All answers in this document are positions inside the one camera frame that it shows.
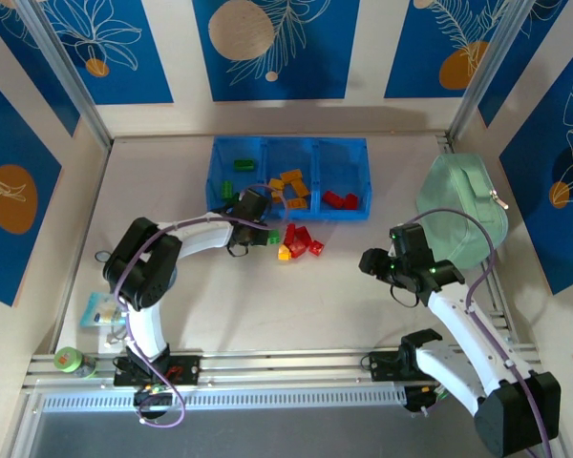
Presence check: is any mint green zipper pouch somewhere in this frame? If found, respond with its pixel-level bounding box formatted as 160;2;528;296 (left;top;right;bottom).
414;152;511;274

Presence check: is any blue and white plastic packet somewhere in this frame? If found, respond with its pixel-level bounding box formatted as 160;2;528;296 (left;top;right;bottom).
79;291;130;330

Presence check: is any green cylindrical container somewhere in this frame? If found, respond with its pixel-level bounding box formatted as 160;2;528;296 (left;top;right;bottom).
53;346;98;379

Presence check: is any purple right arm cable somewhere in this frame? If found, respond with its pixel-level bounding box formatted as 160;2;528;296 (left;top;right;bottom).
403;208;553;458

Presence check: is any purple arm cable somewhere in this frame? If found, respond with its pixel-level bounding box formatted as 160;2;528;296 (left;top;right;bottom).
113;184;287;428
403;208;553;458

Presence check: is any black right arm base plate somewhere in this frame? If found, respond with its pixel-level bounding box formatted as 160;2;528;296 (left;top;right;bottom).
368;350;412;383

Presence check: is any aluminium side rail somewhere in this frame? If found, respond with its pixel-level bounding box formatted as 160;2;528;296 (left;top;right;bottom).
479;260;545;364

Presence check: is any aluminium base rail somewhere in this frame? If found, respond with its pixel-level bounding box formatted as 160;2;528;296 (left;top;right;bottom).
26;346;548;390

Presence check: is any blue floral wall panel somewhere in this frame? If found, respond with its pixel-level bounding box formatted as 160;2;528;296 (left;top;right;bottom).
0;0;81;138
0;68;64;307
192;0;363;102
499;32;573;296
477;0;572;129
41;0;176;107
383;0;524;100

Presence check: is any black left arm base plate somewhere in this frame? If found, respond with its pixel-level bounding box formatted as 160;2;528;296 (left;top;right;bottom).
113;355;202;388

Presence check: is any grey slotted cable duct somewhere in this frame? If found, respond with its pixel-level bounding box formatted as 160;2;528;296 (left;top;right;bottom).
37;385;410;410

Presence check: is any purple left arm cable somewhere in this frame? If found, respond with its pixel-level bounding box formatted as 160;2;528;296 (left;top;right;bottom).
113;184;287;428

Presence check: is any aluminium frame post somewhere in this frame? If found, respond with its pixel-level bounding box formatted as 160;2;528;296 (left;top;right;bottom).
13;0;115;150
444;0;534;144

